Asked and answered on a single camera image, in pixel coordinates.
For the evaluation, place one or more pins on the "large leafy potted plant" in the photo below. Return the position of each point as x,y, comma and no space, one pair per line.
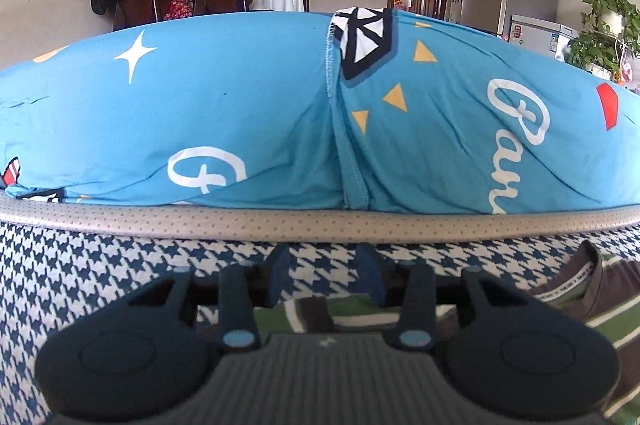
600,45

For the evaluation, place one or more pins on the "white chest freezer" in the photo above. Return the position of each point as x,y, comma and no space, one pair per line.
540,35

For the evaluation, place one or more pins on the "blue printed sofa cover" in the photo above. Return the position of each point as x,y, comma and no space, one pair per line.
225,105

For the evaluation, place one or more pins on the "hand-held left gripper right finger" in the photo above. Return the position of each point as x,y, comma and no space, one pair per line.
370,275

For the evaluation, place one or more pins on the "green brown striped shirt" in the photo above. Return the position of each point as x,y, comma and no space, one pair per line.
615,285

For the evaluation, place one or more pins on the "red floral cloth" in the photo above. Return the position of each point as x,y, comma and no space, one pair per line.
177,7

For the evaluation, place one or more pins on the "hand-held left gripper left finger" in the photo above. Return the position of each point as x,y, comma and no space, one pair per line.
277,270

